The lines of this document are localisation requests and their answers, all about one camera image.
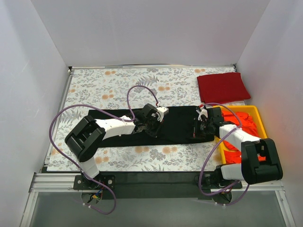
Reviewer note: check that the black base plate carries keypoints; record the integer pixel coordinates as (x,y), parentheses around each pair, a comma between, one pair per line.
(150,185)

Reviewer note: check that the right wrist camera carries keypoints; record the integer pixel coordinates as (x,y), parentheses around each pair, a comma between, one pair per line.
(213,114)

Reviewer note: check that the black t-shirt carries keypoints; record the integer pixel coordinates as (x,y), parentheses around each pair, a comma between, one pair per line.
(178,128)

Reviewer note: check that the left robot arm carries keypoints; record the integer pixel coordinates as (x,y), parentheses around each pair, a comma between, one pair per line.
(86,137)

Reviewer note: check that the orange t-shirt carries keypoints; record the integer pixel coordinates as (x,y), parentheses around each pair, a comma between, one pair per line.
(254,128)

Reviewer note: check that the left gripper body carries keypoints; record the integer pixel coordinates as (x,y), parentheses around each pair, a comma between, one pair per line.
(154,126)

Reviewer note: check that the folded red t-shirt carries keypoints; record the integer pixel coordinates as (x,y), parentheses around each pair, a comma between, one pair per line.
(222,88)

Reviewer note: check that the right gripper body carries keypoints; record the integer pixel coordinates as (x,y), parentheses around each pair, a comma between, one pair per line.
(197,127)

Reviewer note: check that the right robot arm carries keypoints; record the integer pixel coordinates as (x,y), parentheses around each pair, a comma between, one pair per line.
(259,157)

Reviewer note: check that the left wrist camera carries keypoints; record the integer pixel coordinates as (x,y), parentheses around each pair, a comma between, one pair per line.
(161,112)

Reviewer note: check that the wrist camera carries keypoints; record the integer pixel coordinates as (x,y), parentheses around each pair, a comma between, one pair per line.
(161,112)
(213,114)

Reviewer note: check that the floral table mat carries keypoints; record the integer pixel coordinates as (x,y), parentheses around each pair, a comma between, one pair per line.
(122,88)

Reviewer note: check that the yellow plastic bin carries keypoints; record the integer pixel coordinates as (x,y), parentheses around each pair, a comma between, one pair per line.
(252,110)

